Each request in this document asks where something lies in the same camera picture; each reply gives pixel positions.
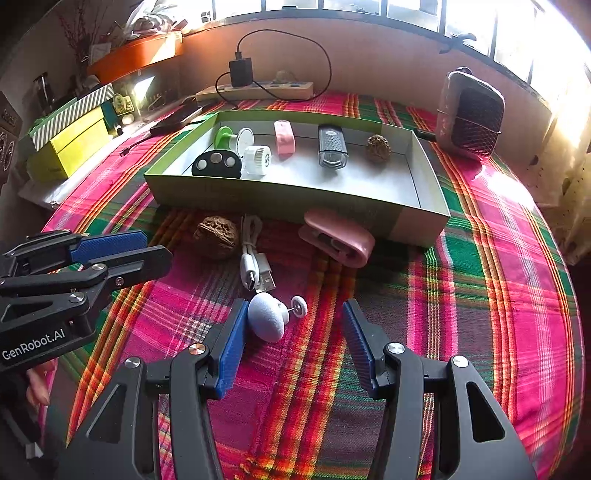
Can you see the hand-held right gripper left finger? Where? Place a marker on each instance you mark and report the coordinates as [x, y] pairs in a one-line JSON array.
[[233, 350]]

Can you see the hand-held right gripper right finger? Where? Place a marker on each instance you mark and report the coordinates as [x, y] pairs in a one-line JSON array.
[[358, 350]]

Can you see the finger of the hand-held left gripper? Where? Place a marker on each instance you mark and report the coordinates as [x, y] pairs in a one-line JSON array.
[[138, 265], [106, 244]]

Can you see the white mushroom-shaped knob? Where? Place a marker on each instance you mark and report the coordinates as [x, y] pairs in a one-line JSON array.
[[268, 318]]

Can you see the black round disc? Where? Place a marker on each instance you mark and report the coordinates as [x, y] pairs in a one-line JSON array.
[[214, 164]]

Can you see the white round ribbed cap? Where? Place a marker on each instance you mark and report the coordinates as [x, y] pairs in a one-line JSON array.
[[256, 160]]

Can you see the shallow green cardboard box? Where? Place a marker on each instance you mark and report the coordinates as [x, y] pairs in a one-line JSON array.
[[295, 189]]

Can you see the small pink case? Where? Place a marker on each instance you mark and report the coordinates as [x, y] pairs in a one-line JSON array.
[[285, 137]]

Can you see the brown walnut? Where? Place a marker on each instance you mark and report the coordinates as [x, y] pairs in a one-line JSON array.
[[378, 147], [217, 237]]

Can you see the person's left hand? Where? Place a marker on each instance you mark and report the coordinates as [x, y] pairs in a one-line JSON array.
[[41, 383]]

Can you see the yellow box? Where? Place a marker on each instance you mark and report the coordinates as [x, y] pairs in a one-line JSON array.
[[74, 145]]

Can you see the large pink clip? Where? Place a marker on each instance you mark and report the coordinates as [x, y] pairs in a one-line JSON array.
[[341, 240]]

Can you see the green striped box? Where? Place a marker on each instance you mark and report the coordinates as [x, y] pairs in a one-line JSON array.
[[69, 115]]

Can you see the plaid blanket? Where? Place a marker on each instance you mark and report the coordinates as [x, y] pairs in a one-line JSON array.
[[485, 300]]

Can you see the dark printed box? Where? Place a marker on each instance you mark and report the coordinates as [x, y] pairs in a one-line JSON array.
[[8, 138]]

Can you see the black phone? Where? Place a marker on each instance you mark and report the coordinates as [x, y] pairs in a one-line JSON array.
[[178, 119]]

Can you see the green and white suction knob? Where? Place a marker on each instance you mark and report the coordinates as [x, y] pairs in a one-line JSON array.
[[226, 138]]

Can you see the orange plastic basin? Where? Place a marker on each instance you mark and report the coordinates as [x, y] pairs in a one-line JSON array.
[[138, 57]]

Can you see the black bike light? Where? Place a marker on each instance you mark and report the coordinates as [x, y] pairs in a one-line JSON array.
[[331, 147]]

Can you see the black charger adapter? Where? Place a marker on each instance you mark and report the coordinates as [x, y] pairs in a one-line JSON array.
[[241, 73]]

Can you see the beige power strip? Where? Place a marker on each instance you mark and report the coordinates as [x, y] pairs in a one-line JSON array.
[[272, 91]]

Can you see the small stone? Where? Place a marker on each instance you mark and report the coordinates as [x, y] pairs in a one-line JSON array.
[[285, 76]]

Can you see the pale spotted curtain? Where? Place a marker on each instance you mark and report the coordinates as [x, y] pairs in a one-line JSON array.
[[575, 161]]

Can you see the black window latch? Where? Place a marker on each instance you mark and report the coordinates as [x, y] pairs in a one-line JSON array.
[[459, 41]]

